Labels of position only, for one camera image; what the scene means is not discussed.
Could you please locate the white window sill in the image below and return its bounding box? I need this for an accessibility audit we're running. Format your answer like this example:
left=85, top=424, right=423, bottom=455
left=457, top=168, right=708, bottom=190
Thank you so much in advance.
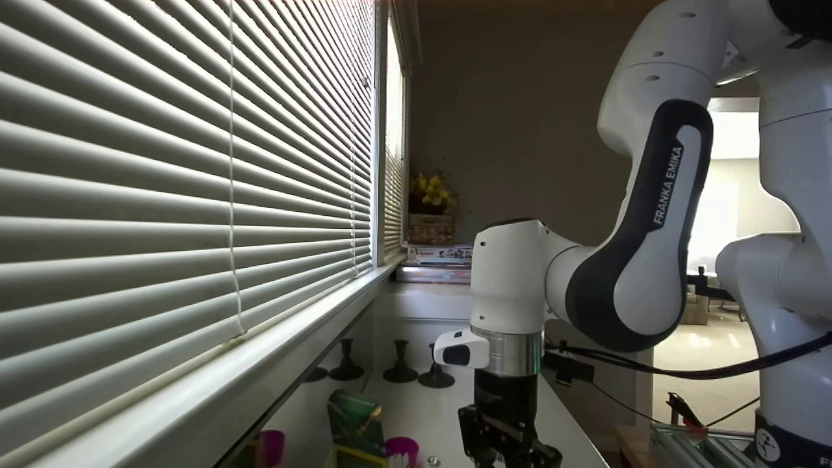
left=24, top=255, right=412, bottom=468

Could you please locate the magenta plastic cup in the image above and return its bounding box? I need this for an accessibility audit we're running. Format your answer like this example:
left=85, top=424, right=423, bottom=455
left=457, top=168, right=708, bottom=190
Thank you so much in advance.
left=383, top=434, right=423, bottom=468

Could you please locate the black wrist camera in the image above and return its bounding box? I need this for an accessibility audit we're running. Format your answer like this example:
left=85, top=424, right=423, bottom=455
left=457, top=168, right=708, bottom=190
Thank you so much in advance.
left=543, top=343, right=598, bottom=385

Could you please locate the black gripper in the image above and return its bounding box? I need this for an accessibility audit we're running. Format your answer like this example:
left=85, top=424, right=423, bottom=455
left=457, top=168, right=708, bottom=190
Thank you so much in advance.
left=455, top=368, right=565, bottom=468

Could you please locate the narrow white window blind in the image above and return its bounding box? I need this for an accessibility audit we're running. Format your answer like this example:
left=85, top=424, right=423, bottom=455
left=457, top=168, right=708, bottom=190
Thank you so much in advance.
left=383, top=16, right=412, bottom=263

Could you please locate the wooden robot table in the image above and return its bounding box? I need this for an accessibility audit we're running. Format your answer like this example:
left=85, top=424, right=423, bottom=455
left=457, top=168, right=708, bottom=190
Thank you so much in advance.
left=611, top=421, right=661, bottom=468

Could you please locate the red handled tool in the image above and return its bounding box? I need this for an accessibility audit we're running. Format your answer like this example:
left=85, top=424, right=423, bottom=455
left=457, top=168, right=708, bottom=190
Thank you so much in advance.
left=663, top=390, right=711, bottom=436

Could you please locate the brown flower basket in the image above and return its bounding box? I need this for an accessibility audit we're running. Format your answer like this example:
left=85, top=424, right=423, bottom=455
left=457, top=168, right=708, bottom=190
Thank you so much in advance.
left=409, top=209, right=461, bottom=247

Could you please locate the yellow green crayon box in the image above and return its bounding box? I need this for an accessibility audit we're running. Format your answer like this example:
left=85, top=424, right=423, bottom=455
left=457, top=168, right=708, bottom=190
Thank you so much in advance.
left=325, top=387, right=392, bottom=468

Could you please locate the colourful cover book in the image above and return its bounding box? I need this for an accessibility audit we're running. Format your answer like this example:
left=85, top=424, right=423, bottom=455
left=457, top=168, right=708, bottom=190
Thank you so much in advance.
left=404, top=241, right=477, bottom=268

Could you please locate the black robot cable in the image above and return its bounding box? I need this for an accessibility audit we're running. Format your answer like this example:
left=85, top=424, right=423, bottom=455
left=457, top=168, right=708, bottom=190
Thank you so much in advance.
left=543, top=328, right=832, bottom=385

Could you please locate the white blind pull cord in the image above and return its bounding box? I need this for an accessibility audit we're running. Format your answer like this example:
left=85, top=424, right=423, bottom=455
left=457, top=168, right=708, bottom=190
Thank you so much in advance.
left=227, top=0, right=249, bottom=338

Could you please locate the white window frame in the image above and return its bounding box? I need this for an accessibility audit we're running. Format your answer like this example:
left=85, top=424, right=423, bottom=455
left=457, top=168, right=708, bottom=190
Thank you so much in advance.
left=370, top=0, right=391, bottom=270

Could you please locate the green striped board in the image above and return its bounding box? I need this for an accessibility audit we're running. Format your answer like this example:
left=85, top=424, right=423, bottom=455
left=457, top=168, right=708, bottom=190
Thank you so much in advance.
left=648, top=424, right=759, bottom=468

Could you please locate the wide white window blind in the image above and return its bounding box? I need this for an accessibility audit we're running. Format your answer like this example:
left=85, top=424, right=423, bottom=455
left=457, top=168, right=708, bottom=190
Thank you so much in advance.
left=0, top=0, right=379, bottom=463

